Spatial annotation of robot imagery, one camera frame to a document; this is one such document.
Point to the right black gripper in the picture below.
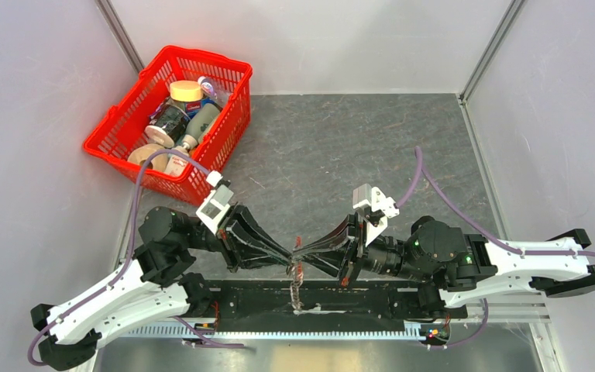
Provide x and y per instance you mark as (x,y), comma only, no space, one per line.
(355,224)

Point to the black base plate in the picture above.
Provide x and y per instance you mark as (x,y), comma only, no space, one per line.
(255,305)

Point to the jar with yellow lid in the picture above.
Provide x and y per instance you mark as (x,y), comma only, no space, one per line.
(185,91)

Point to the tape roll beige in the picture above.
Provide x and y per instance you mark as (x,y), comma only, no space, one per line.
(140,155)

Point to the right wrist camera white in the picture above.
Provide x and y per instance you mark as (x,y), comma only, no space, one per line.
(375,209)

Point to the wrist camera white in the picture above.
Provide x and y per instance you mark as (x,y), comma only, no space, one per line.
(375,209)
(213,209)

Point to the dark jar with beige lid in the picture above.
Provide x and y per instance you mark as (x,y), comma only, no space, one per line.
(168,125)

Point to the red plastic basket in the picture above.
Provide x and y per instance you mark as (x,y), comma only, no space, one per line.
(224,82)

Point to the grey green bottle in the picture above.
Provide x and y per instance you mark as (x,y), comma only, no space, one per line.
(197,126)

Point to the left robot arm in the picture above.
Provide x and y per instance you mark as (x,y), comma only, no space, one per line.
(153,283)

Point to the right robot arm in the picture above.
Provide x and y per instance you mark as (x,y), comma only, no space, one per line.
(450,268)

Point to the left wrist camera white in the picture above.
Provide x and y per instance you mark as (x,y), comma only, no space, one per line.
(213,209)

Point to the slotted aluminium rail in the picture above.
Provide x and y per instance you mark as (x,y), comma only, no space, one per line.
(410,331)

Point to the white red small bottle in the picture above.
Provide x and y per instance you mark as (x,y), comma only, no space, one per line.
(176,164)

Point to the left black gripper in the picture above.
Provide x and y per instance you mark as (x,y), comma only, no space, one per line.
(242,250)

